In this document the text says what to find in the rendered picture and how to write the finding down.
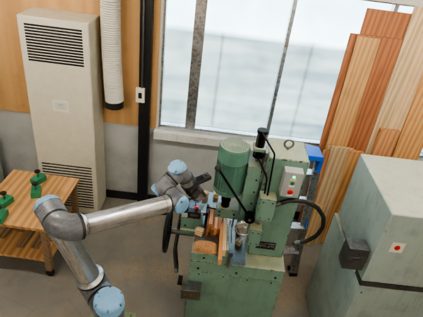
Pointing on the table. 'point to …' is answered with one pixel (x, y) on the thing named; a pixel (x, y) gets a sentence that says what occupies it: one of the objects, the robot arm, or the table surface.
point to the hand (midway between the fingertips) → (205, 196)
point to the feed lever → (238, 200)
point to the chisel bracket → (226, 211)
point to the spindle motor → (231, 166)
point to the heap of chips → (204, 246)
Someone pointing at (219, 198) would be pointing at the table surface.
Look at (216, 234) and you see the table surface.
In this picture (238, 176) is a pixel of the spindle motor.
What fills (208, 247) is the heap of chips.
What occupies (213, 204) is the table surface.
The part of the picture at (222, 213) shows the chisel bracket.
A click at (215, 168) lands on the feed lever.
